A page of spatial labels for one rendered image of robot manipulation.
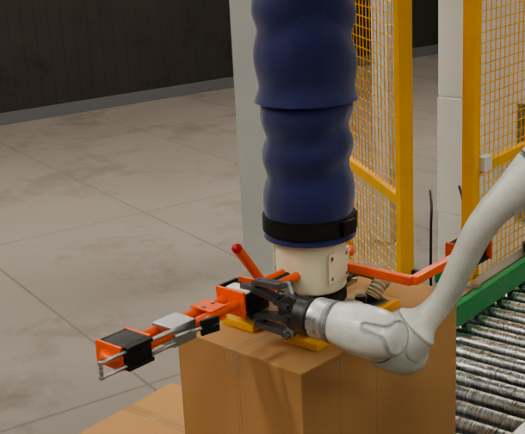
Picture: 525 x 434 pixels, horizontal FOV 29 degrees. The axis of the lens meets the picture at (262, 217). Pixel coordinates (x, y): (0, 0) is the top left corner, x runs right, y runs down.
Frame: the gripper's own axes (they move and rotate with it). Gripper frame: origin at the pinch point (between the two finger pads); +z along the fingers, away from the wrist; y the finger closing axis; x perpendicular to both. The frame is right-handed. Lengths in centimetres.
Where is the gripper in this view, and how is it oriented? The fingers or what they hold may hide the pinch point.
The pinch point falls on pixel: (241, 297)
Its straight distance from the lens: 228.4
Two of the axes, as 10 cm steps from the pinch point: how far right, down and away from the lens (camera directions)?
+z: -7.7, -1.5, 6.2
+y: 0.5, 9.5, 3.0
